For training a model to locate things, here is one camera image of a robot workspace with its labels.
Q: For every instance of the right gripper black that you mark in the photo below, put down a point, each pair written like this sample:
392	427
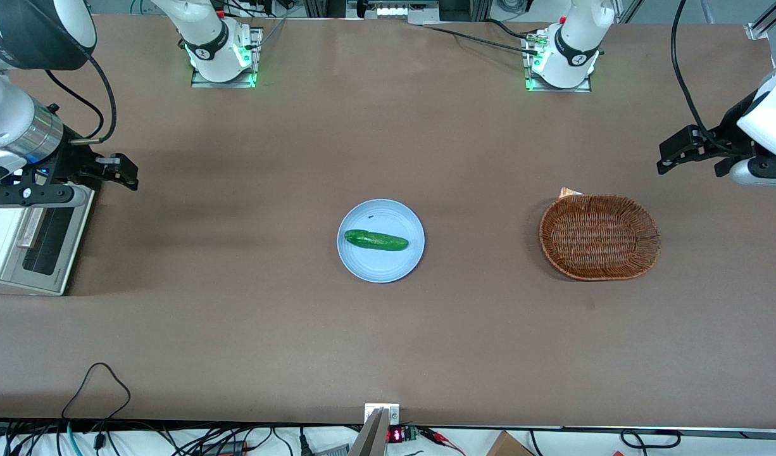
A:
70	163

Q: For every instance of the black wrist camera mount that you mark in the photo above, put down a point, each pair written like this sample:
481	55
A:
71	161
736	130

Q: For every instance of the white metal bracket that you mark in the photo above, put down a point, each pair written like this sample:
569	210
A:
393	413

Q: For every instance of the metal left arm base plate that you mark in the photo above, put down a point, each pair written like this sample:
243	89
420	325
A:
532	82

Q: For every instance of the red digit display module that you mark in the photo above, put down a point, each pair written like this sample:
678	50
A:
395	435

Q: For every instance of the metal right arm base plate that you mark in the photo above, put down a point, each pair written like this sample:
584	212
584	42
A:
252	69

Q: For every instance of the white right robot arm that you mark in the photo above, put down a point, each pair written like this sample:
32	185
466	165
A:
8	120

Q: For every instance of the white power strip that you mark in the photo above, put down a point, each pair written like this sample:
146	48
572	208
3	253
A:
394	9

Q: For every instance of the light blue round plate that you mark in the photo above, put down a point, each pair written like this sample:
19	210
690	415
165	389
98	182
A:
380	263

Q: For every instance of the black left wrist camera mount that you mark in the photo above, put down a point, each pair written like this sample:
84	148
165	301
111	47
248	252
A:
736	130

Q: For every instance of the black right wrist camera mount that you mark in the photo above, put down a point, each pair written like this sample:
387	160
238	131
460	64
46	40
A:
71	161

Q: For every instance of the brown cardboard box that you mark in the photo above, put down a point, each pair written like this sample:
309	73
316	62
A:
508	445

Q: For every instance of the grey aluminium camera post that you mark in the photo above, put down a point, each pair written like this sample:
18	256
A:
370	437

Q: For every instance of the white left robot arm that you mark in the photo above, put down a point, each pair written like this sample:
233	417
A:
571	44

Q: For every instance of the green cucumber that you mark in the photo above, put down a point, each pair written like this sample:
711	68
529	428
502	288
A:
375	240

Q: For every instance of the brown oval wicker basket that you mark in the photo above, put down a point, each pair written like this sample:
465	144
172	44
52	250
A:
600	237

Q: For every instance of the red alligator clip leads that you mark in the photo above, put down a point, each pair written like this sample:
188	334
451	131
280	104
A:
442	438

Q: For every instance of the aluminium frame profile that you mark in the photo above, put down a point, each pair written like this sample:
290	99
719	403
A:
768	19

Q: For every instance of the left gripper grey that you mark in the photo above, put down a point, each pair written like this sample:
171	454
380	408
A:
728	130

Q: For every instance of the orange paper basket tag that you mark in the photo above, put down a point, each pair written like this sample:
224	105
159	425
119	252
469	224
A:
568	192

